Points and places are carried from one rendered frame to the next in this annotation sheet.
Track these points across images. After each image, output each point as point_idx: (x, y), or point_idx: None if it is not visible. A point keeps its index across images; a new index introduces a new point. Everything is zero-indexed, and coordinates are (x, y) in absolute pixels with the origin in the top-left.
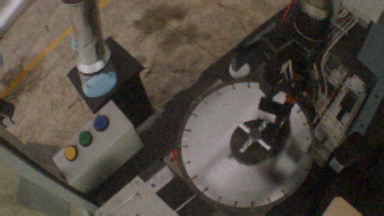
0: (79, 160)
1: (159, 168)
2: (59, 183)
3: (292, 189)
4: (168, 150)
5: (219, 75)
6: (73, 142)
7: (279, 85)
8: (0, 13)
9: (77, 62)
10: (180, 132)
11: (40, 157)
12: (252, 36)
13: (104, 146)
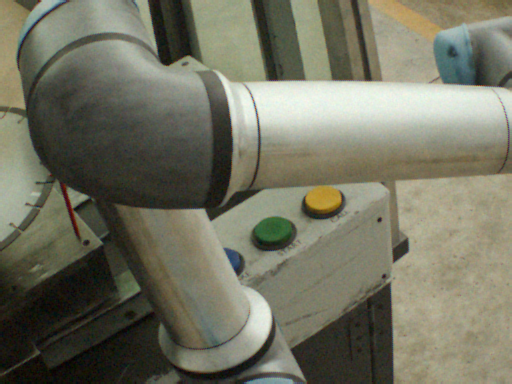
0: (296, 192)
1: (140, 298)
2: (254, 10)
3: None
4: (114, 329)
5: None
6: (316, 225)
7: None
8: (458, 86)
9: (263, 305)
10: (40, 201)
11: (349, 81)
12: None
13: (217, 223)
